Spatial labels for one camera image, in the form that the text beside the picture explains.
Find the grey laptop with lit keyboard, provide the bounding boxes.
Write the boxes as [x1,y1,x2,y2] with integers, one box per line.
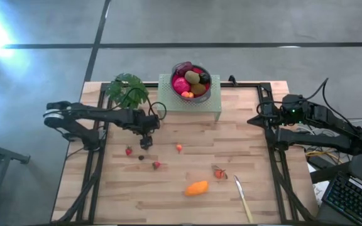
[315,99,362,226]

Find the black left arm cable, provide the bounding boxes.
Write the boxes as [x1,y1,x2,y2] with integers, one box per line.
[118,87,168,122]

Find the knife with wooden handle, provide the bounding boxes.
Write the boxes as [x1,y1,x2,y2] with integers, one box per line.
[233,174,255,224]

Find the large red fruit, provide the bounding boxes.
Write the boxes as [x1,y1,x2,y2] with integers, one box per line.
[172,77,192,96]

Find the black aluminium table frame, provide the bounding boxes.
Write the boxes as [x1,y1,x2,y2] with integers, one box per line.
[52,82,317,224]

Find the red bowl with grey rim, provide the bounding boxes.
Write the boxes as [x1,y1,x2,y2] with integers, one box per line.
[170,62,213,104]

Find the black flat box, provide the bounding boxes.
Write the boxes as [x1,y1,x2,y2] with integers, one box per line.
[306,155,329,170]

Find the yellow cable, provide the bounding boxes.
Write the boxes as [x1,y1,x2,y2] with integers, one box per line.
[305,149,331,158]

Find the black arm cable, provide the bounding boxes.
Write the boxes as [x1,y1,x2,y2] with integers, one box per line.
[256,77,358,126]
[118,87,168,122]

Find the yellow orange mango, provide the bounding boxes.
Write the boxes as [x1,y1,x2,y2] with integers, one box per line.
[184,180,209,198]

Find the greenish brown kiwi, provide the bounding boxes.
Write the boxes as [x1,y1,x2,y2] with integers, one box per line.
[184,70,201,85]

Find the green perforated metal shelf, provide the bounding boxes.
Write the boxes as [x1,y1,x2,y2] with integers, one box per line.
[156,73,222,122]

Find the green monstera plant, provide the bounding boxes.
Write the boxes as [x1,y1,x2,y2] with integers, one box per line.
[105,72,150,110]

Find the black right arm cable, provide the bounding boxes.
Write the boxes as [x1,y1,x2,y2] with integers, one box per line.
[256,77,358,126]

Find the white paper sheet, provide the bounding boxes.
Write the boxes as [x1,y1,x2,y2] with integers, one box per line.
[312,180,331,205]

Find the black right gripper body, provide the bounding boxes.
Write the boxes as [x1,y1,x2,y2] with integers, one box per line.
[280,93,310,126]

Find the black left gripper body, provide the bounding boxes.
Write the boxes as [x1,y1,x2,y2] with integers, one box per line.
[127,111,162,136]

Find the dark maroon fruit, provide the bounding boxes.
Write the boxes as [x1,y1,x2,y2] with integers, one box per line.
[176,61,194,76]

